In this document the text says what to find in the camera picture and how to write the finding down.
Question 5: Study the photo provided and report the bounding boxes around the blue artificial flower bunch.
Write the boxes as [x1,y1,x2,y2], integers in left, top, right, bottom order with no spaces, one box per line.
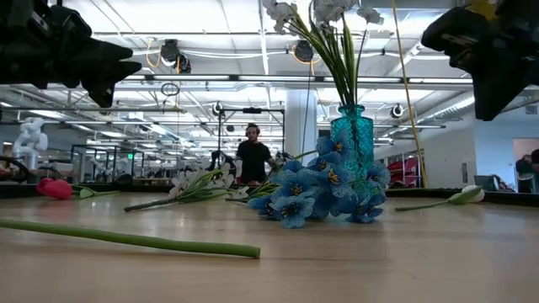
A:
[225,129,392,231]

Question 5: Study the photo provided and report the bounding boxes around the long LED light bar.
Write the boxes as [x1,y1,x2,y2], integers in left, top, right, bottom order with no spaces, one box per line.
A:
[113,73,475,84]

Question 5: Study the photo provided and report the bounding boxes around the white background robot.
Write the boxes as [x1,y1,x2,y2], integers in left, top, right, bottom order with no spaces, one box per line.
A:
[11,116,50,170]

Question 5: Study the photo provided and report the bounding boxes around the red artificial tulip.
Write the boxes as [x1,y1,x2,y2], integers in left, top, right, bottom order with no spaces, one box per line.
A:
[35,177,122,201]

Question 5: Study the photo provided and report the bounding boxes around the yellow cable tag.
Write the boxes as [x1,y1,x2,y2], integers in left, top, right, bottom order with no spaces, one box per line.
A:
[465,0,499,21]

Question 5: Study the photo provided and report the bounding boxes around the dark computer monitor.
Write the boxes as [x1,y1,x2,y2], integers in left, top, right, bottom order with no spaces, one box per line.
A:
[473,174,502,193]

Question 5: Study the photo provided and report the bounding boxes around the black camera rig frame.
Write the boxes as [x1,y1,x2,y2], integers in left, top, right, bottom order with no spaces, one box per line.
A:
[216,107,286,169]

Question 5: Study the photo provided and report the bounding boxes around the yellow hanging cable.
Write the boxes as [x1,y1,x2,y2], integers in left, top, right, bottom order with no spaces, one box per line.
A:
[391,0,428,189]

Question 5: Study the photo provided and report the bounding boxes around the red storage shelf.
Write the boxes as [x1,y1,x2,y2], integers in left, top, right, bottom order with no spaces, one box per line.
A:
[386,157,422,189]

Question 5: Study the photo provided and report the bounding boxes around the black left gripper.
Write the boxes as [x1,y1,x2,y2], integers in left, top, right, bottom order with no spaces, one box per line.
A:
[24,0,143,108]

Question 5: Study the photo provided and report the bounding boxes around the black metal table frame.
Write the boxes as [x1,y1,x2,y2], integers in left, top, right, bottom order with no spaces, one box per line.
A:
[0,180,539,208]

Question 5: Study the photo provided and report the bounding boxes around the green flower stem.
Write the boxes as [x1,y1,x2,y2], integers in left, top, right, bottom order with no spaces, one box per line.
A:
[0,217,262,259]

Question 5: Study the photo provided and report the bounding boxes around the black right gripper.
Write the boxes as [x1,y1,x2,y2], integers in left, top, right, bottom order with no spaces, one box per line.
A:
[420,0,539,122]

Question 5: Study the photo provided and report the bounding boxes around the black hanging cable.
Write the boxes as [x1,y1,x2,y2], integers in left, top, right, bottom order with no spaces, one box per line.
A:
[300,58,313,156]

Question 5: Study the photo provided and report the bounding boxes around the white artificial tulip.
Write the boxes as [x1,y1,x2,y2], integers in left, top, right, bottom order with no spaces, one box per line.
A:
[394,184,486,213]

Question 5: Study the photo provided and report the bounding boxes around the person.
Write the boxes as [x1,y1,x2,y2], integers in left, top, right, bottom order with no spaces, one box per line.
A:
[234,123,275,186]
[515,148,539,194]

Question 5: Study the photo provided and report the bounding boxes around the black cage frame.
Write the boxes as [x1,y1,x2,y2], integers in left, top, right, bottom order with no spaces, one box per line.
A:
[70,144,145,183]

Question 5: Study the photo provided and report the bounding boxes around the teal glass vase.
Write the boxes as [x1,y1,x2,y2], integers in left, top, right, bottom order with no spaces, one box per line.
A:
[329,104,376,186]

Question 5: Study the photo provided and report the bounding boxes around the white building column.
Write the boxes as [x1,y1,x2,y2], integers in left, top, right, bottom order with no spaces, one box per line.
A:
[285,88,318,166]

